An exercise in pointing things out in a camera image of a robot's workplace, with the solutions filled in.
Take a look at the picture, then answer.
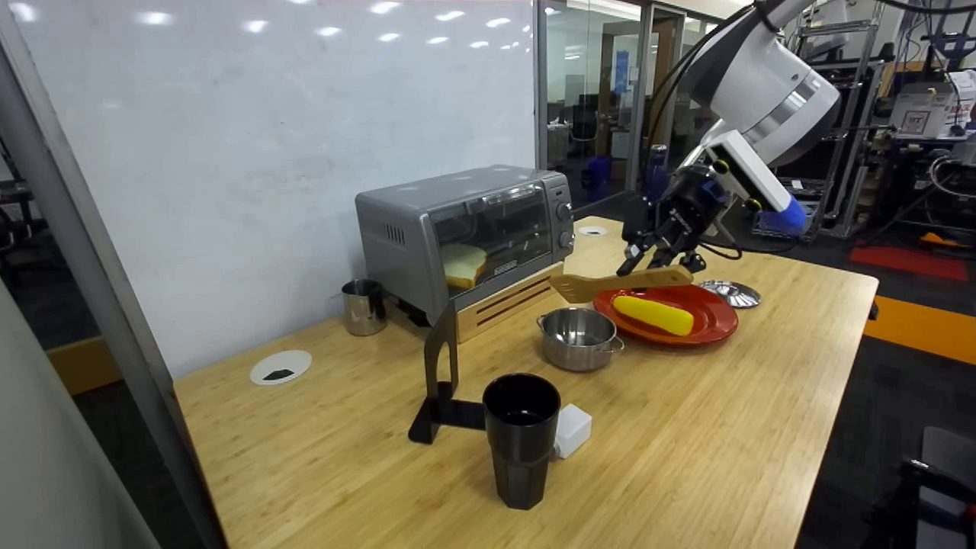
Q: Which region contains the bread slice in toaster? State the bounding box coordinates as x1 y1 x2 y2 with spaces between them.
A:
438 241 491 297

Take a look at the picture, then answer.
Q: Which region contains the wooden slatted stand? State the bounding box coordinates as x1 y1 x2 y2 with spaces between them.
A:
391 258 566 346

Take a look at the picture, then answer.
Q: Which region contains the grey toaster oven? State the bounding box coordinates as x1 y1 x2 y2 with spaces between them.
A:
352 160 578 330

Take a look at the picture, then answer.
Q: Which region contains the red round plate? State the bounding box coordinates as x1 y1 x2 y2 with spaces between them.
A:
593 280 741 349

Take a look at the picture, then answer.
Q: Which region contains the yellow corn cob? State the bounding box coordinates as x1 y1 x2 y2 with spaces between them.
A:
610 293 698 342

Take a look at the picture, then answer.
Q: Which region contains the small steel pot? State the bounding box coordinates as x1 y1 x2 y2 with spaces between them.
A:
537 309 621 375

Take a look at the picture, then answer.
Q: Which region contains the wooden slotted spatula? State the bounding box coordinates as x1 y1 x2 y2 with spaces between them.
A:
546 262 696 309

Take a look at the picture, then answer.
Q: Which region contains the black tumbler cup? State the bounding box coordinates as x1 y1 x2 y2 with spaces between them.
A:
479 373 564 512

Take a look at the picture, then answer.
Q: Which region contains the white wrist camera blue end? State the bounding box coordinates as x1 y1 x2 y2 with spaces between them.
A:
698 124 814 241

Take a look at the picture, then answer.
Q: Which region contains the black metal bookend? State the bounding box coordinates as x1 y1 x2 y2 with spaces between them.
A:
404 298 491 448

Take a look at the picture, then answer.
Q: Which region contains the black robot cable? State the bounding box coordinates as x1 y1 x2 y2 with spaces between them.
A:
640 4 758 164

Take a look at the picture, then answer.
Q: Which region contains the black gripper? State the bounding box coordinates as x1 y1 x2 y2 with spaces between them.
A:
612 164 738 280

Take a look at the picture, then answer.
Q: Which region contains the steel mug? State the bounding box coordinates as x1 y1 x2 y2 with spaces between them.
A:
337 276 391 342

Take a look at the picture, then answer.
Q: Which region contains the large white whiteboard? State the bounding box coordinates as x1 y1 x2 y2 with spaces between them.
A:
0 0 542 382

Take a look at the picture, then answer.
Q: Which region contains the small white box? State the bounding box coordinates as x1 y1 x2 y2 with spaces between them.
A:
548 402 596 464

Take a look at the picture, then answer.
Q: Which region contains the steel pot lid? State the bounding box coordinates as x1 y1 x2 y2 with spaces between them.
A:
698 276 765 314

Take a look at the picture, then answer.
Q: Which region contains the metal equipment shelf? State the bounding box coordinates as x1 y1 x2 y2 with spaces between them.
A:
791 0 976 241

